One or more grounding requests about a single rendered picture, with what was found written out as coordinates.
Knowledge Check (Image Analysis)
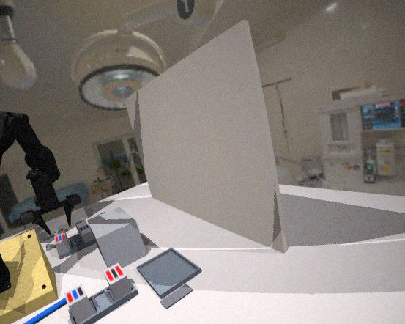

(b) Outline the dark grey flat bar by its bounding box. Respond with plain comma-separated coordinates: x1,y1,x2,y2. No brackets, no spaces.
160,284,193,310

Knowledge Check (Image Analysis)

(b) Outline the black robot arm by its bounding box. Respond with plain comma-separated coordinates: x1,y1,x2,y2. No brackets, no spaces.
0,111,60,293

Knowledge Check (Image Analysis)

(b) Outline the blue cylindrical rod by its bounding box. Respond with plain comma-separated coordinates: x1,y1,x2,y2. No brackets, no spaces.
24,298,67,324

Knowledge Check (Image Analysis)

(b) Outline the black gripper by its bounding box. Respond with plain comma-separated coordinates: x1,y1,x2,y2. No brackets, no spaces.
19,186,82,236

